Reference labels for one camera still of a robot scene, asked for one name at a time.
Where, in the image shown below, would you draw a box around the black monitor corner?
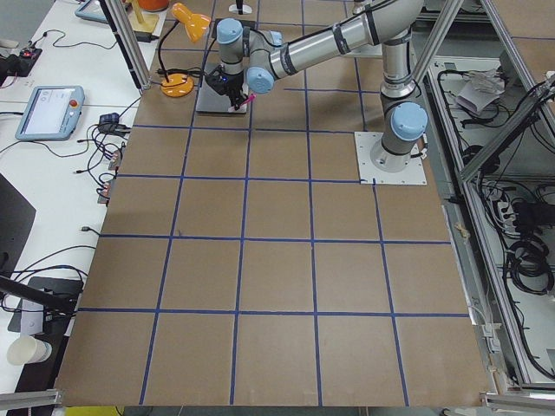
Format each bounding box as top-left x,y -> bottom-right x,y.
0,175 -> 36,273

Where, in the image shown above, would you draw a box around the crumpled white paper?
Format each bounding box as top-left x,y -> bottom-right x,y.
455,69 -> 506,115

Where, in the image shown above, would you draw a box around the aluminium frame strut right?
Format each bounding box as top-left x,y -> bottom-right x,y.
459,75 -> 554,183

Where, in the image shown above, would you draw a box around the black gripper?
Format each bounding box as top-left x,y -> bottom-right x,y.
205,64 -> 246,107

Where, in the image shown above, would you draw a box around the small red circuit board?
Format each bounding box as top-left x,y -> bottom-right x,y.
18,48 -> 42,66

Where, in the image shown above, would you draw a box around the orange desk lamp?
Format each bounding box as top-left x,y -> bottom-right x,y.
156,3 -> 212,99

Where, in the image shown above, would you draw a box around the white paper cup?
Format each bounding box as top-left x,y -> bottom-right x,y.
7,335 -> 52,366

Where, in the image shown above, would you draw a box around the wooden stand orange object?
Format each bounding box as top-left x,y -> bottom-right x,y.
127,0 -> 170,34

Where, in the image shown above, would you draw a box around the pink pen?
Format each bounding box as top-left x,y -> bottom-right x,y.
237,94 -> 257,108

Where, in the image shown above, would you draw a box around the white power strip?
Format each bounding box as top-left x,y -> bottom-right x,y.
493,198 -> 517,234

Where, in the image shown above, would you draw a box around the aluminium frame post left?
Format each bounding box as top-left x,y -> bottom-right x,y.
100,0 -> 151,91

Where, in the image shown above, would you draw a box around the coiled black cables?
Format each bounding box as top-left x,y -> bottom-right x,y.
502,237 -> 555,298

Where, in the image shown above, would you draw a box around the grey closed laptop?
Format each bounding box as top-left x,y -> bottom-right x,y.
195,63 -> 249,115

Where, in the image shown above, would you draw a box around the black power adapter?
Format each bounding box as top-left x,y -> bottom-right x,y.
134,30 -> 160,42

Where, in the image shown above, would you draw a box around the blue teach pendant tablet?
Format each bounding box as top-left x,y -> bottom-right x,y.
15,86 -> 85,141

